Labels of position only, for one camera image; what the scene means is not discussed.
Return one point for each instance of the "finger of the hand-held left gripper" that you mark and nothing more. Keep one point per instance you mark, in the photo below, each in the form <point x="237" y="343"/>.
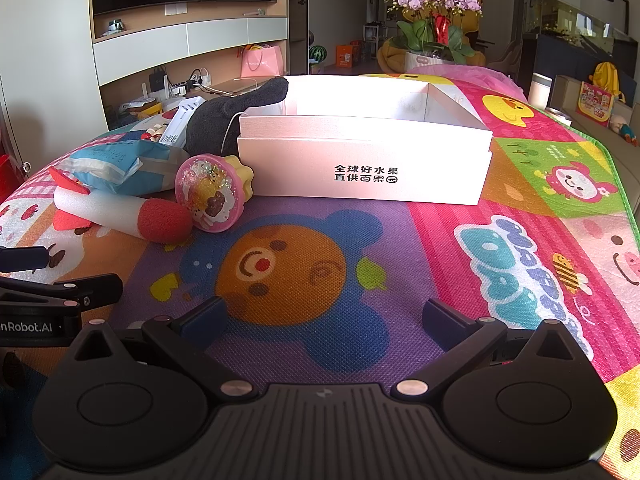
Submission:
<point x="25" y="259"/>
<point x="85" y="290"/>

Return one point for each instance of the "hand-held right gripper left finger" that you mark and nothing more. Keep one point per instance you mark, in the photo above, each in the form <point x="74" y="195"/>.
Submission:
<point x="205" y="319"/>

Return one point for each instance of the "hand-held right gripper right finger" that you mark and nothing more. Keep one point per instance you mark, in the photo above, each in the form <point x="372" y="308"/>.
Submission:
<point x="442" y="324"/>

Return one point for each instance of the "white foam rocket toy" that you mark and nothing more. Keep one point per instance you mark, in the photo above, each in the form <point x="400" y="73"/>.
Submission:
<point x="110" y="210"/>

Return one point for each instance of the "pink glitter round toy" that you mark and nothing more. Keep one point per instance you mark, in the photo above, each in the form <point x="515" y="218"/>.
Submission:
<point x="207" y="195"/>

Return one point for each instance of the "blue tissue pack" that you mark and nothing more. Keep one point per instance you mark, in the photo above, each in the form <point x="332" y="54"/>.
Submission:
<point x="115" y="160"/>

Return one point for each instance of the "white cardboard box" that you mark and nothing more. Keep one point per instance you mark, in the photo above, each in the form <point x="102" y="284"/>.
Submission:
<point x="360" y="160"/>

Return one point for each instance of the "white battery charger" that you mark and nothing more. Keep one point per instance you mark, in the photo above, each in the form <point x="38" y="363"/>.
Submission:
<point x="180" y="120"/>

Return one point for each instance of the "black plush toy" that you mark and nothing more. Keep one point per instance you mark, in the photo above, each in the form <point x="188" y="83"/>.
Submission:
<point x="220" y="120"/>

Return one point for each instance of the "red box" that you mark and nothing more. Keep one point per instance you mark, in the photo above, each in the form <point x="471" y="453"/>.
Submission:
<point x="4" y="177"/>

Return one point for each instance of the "cartoon play mat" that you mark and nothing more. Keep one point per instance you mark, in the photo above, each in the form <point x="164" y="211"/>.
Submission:
<point x="350" y="240"/>

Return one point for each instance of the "yellow toy on shelf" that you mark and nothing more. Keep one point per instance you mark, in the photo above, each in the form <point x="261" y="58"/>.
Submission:
<point x="142" y="110"/>

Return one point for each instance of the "white power strip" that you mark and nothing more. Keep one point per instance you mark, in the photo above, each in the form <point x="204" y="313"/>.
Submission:
<point x="200" y="80"/>

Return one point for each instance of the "grey round container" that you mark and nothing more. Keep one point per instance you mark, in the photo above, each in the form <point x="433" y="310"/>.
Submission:
<point x="561" y="116"/>

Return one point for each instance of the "beige sofa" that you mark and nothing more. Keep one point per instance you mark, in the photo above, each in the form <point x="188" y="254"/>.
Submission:
<point x="600" y="140"/>

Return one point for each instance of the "small green white ornament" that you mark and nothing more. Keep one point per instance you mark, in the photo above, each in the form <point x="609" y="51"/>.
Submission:
<point x="116" y="26"/>

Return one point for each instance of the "pink blanket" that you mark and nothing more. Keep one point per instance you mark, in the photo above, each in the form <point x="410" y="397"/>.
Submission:
<point x="475" y="75"/>

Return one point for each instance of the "white cylinder appliance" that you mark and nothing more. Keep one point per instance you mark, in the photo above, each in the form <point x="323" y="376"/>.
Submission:
<point x="541" y="90"/>

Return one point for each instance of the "pink gift bag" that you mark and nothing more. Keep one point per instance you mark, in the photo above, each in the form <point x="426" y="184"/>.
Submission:
<point x="262" y="60"/>

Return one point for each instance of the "small plush doll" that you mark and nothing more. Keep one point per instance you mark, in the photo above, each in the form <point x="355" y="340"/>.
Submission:
<point x="625" y="131"/>

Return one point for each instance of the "colourful cartoon bag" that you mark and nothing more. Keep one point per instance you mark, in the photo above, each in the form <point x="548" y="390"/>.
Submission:
<point x="595" y="105"/>

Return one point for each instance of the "orange box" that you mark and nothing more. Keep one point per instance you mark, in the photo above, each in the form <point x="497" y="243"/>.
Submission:
<point x="345" y="56"/>

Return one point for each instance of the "watermelon ball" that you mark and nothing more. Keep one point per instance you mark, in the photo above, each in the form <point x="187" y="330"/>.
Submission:
<point x="317" y="53"/>

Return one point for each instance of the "white small shelf rack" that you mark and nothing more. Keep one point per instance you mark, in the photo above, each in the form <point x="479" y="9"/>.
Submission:
<point x="372" y="40"/>

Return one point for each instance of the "yellow backpack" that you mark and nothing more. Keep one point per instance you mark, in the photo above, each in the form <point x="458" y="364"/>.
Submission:
<point x="607" y="77"/>

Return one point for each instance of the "potted pink orchid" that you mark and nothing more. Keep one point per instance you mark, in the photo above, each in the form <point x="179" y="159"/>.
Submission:
<point x="435" y="25"/>

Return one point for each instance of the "glass fish tank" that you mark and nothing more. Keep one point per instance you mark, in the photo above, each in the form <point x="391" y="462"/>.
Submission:
<point x="575" y="12"/>

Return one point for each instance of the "wall media cabinet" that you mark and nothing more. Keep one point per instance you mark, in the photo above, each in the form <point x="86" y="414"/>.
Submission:
<point x="150" y="47"/>

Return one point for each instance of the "white wall socket plate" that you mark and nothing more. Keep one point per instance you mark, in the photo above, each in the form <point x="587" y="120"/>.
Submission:
<point x="175" y="8"/>

